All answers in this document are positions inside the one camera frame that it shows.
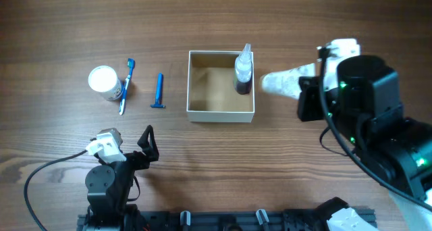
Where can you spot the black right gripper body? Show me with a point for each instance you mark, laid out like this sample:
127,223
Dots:
310,107

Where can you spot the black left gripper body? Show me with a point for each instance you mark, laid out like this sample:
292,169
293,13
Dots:
136,161

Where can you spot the white printed tube bottle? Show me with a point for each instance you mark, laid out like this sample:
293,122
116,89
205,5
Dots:
286,83

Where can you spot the white cylindrical cup container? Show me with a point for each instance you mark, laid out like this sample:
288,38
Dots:
104,80

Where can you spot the blue white toothbrush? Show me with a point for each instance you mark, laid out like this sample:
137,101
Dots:
131,64

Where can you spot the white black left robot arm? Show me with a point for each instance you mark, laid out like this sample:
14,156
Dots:
109,184

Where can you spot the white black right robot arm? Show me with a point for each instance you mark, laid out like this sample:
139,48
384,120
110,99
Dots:
365,108

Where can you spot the blue disposable razor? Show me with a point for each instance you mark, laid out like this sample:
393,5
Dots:
159,93

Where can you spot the open cardboard box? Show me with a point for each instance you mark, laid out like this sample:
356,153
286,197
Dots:
211,96

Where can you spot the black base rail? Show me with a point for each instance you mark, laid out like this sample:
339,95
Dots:
288,219

